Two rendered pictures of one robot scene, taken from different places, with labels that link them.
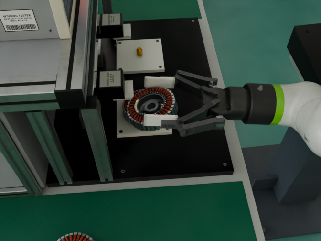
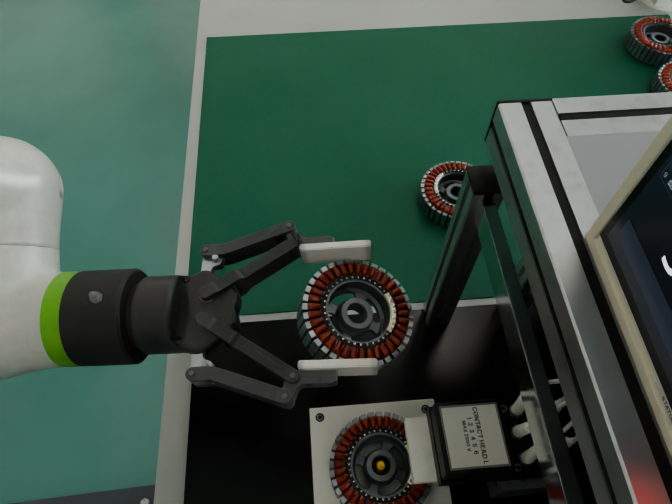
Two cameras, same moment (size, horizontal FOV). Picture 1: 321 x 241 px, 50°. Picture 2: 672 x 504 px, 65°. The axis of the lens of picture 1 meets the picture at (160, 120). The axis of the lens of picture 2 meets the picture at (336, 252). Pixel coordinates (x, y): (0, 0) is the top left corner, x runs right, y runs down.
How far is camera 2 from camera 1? 0.74 m
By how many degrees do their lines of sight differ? 70
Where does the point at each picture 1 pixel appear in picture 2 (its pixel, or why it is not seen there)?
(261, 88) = (93, 292)
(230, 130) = (172, 439)
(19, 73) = (651, 135)
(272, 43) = not seen: outside the picture
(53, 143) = not seen: hidden behind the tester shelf
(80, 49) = (541, 199)
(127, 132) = (411, 406)
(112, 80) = (466, 429)
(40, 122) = not seen: hidden behind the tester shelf
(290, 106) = (47, 272)
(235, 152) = (178, 380)
